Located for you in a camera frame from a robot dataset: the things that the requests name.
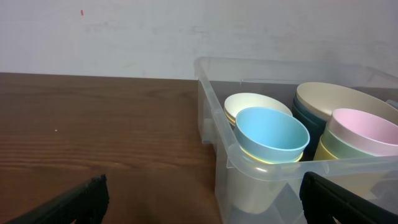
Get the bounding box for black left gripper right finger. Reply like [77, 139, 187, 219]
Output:
[299, 172, 397, 224]

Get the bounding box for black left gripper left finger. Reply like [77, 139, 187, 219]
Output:
[7, 174, 109, 224]

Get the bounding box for green cup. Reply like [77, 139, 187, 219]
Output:
[321, 126, 374, 159]

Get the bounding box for dark blue bowl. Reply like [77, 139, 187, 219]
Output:
[294, 96, 326, 128]
[292, 104, 325, 161]

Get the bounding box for cream cup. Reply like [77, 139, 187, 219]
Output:
[222, 162, 294, 215]

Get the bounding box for pink cup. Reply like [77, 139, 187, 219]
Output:
[328, 108, 397, 156]

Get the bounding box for blue cup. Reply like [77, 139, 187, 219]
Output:
[233, 107, 310, 163]

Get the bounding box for large cream bowl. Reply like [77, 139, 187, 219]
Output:
[296, 82, 397, 124]

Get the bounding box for small white bowl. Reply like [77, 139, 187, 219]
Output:
[224, 93, 292, 120]

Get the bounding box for small yellow bowl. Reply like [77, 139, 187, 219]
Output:
[223, 108, 236, 127]

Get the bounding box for clear plastic storage container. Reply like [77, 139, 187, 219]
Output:
[194, 57, 397, 223]

